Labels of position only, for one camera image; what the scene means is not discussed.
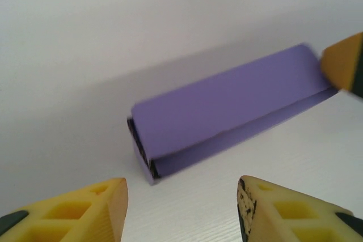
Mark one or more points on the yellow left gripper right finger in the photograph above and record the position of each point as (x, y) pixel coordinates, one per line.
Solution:
(289, 216)

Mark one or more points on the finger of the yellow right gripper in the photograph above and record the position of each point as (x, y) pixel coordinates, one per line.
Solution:
(340, 63)

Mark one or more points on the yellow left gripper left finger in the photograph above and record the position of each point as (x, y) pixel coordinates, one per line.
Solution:
(56, 219)

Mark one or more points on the purple corrugated paper box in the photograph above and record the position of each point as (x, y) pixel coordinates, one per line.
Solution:
(221, 106)

